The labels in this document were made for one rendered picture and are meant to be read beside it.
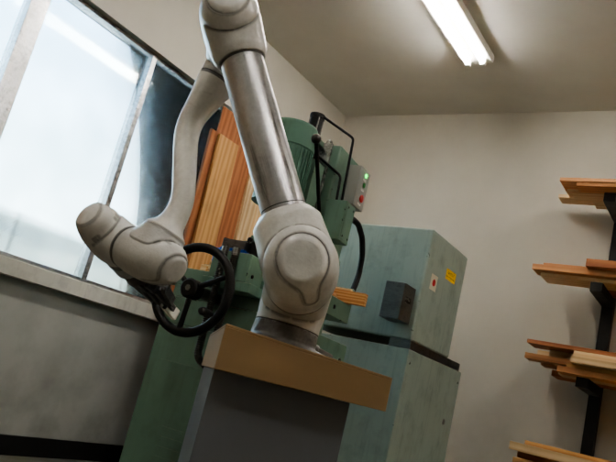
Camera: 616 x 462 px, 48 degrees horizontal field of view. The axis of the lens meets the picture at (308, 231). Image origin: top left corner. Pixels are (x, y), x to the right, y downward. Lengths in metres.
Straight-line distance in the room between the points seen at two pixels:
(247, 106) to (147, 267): 0.41
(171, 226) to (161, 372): 0.85
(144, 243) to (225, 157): 2.60
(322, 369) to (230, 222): 2.81
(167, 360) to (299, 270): 1.05
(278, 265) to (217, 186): 2.72
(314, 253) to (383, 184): 3.68
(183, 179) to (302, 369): 0.52
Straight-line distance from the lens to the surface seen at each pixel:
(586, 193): 4.10
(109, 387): 3.86
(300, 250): 1.34
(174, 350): 2.30
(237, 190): 4.23
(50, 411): 3.66
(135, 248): 1.54
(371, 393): 1.46
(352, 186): 2.66
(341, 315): 2.21
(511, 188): 4.65
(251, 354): 1.41
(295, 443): 1.50
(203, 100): 1.74
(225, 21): 1.58
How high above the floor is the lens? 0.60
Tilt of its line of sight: 13 degrees up
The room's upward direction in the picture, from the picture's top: 14 degrees clockwise
